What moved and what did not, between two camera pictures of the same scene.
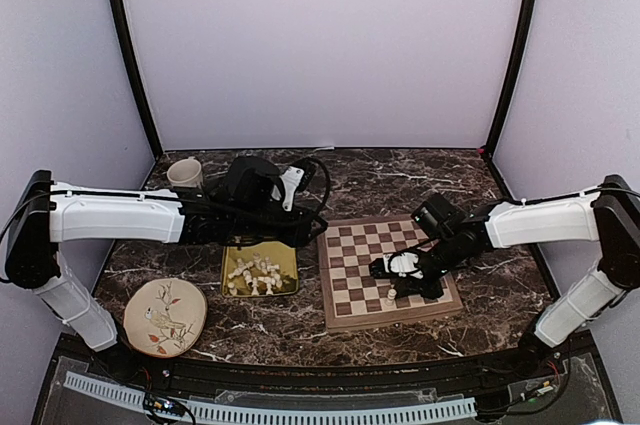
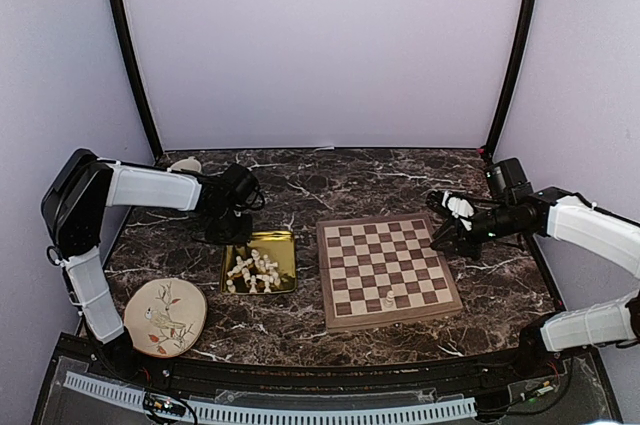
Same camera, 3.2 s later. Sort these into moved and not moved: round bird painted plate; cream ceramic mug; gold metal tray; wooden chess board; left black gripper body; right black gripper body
Moved: right black gripper body; left black gripper body
Not moved: round bird painted plate; gold metal tray; cream ceramic mug; wooden chess board
